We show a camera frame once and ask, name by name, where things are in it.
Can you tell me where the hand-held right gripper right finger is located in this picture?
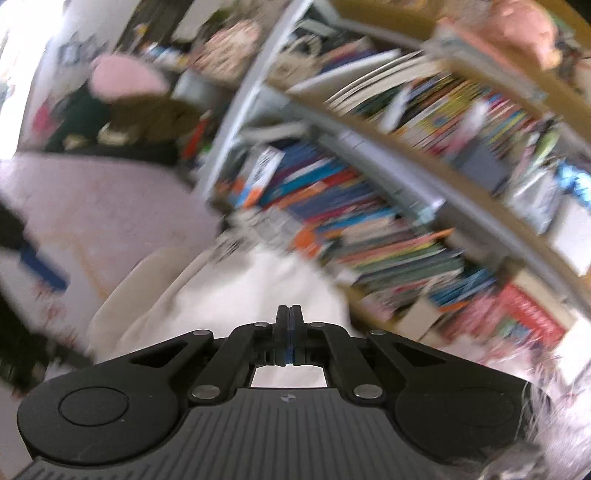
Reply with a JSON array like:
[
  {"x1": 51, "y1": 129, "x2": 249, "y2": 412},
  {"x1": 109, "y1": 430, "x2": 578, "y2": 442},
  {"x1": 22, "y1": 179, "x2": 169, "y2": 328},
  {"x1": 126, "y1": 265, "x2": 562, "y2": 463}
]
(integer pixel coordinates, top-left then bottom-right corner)
[{"x1": 291, "y1": 305, "x2": 455, "y2": 405}]

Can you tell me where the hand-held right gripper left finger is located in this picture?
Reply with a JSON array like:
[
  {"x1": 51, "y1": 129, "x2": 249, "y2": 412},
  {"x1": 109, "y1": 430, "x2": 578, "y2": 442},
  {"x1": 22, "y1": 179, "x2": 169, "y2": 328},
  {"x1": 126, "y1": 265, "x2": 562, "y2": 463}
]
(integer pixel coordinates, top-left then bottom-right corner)
[{"x1": 124, "y1": 305, "x2": 291, "y2": 405}]

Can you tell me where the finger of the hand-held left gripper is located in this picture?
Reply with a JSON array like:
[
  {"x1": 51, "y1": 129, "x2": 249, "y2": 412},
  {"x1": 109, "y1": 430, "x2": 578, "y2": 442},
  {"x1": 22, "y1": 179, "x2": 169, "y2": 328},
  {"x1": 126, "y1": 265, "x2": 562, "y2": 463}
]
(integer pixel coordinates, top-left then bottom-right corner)
[
  {"x1": 0, "y1": 200, "x2": 71, "y2": 294},
  {"x1": 0, "y1": 295, "x2": 93, "y2": 388}
]

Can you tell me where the cream printed t-shirt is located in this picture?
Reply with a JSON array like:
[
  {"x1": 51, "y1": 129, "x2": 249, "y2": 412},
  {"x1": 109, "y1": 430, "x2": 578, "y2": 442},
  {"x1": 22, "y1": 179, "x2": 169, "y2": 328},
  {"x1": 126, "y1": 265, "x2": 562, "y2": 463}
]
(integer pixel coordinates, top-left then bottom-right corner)
[{"x1": 87, "y1": 226, "x2": 358, "y2": 388}]

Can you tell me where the person's right forearm fluffy sleeve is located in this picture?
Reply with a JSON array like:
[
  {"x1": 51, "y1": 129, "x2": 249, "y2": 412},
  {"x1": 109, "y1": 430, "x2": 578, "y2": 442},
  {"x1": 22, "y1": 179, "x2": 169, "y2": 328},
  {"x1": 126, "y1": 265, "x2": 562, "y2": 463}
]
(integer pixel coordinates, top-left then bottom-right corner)
[{"x1": 475, "y1": 383, "x2": 591, "y2": 480}]

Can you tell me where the pink checked cartoon bedsheet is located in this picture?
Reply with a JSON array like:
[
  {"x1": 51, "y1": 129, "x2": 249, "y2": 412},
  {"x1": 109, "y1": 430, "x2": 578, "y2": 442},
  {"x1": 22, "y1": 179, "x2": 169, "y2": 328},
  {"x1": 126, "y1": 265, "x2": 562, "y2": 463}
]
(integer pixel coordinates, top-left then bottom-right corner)
[{"x1": 0, "y1": 152, "x2": 227, "y2": 464}]

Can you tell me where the row of colourful books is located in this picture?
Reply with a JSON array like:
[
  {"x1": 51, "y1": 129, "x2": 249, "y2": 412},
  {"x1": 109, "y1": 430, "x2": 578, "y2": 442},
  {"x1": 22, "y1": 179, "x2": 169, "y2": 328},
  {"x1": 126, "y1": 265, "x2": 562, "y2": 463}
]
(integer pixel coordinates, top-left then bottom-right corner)
[{"x1": 217, "y1": 141, "x2": 502, "y2": 319}]

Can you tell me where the black chair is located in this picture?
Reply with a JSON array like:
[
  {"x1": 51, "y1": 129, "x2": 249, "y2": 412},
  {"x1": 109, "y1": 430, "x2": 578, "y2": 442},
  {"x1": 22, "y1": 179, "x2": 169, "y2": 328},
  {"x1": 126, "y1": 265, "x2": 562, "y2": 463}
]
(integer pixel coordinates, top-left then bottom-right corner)
[{"x1": 44, "y1": 138, "x2": 185, "y2": 169}]

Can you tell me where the dark green garment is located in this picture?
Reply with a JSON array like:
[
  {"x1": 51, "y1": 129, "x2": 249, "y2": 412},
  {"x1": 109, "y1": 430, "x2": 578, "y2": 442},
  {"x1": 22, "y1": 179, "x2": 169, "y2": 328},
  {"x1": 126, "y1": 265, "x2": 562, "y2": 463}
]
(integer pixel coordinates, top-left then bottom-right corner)
[{"x1": 44, "y1": 85, "x2": 114, "y2": 153}]

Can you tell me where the tall white orange box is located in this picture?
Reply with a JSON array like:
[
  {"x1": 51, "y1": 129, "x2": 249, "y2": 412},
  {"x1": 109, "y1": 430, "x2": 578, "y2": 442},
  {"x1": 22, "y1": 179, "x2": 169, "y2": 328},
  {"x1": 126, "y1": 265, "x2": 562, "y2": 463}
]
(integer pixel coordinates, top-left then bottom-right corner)
[{"x1": 233, "y1": 148, "x2": 286, "y2": 208}]

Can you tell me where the olive green jacket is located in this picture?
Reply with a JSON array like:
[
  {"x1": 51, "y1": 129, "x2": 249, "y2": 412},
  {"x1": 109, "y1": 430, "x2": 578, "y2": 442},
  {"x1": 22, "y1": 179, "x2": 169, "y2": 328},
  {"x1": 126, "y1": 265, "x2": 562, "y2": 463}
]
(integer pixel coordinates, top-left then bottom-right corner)
[{"x1": 108, "y1": 95, "x2": 208, "y2": 148}]

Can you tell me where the red tassel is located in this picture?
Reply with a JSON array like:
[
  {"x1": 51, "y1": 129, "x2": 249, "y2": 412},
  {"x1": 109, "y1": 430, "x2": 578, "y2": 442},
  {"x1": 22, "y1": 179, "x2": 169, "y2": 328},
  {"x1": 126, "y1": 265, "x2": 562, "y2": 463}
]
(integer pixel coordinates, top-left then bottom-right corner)
[{"x1": 182, "y1": 117, "x2": 208, "y2": 160}]

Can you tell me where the pink fluffy hat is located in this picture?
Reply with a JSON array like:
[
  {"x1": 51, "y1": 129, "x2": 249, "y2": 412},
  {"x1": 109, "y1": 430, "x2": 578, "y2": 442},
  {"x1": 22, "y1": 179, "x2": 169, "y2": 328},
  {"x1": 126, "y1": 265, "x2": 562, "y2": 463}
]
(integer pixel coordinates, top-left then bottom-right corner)
[{"x1": 89, "y1": 53, "x2": 172, "y2": 103}]

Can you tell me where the red box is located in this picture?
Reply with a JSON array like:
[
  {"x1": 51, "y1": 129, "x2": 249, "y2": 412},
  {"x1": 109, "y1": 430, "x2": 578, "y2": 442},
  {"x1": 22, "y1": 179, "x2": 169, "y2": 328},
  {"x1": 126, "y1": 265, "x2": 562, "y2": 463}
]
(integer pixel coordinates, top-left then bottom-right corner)
[{"x1": 496, "y1": 281, "x2": 568, "y2": 344}]

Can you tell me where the grey storage box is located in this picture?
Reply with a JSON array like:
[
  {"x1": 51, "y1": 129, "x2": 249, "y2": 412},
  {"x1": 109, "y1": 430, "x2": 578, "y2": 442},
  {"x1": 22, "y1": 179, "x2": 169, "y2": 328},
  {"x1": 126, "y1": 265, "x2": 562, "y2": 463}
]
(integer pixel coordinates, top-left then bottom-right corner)
[{"x1": 455, "y1": 138, "x2": 509, "y2": 195}]

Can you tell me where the row of thin colourful booklets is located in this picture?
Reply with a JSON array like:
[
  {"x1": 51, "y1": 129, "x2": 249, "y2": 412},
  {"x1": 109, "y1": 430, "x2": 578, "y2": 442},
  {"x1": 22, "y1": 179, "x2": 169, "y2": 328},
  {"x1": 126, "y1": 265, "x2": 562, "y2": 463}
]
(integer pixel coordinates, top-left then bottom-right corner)
[{"x1": 323, "y1": 48, "x2": 555, "y2": 185}]

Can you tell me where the floral fabric bag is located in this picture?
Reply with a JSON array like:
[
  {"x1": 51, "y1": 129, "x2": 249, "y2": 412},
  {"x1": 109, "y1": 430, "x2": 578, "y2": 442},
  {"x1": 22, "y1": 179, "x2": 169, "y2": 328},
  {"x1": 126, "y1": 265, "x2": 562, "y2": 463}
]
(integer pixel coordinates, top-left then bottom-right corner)
[{"x1": 201, "y1": 21, "x2": 263, "y2": 84}]

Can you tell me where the pink stuffed animal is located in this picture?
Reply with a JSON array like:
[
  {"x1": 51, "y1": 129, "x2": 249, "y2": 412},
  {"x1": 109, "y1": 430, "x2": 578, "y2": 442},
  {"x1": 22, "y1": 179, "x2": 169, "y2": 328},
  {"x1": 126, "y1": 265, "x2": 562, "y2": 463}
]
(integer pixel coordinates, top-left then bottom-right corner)
[{"x1": 480, "y1": 0, "x2": 561, "y2": 70}]

